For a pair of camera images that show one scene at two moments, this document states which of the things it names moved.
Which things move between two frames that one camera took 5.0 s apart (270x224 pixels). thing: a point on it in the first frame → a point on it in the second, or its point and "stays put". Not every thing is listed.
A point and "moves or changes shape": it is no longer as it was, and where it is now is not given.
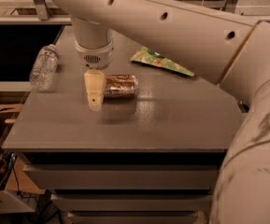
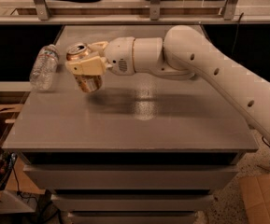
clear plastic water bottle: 45,67 stays put
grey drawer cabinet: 150,160 stays put
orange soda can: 119,86 moves or changes shape
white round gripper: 94,57 → 120,55
